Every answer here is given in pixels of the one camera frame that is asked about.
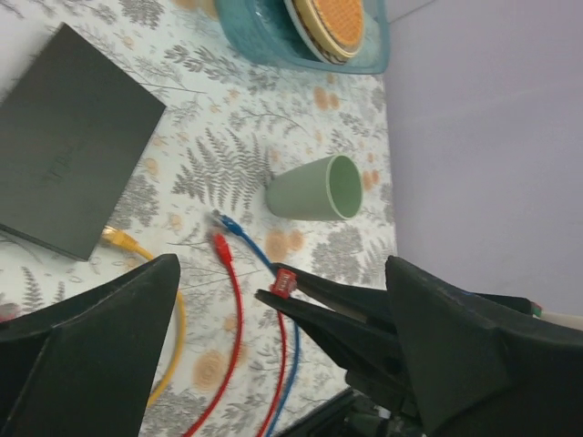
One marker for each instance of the teal plastic container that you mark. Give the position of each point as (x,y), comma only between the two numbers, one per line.
(265,33)

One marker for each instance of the floral table mat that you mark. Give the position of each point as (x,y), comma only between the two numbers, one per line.
(229,126)

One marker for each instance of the woven round coasters stack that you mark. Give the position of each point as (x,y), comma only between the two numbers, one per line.
(333,30)

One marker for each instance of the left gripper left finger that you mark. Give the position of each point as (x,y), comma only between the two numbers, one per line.
(85,366)

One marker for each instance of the black network switch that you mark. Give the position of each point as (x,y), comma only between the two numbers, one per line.
(73,129)

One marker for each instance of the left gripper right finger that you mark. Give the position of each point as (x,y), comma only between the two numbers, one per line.
(481,369)

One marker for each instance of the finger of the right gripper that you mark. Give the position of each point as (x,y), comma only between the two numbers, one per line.
(359,303)
(369,351)

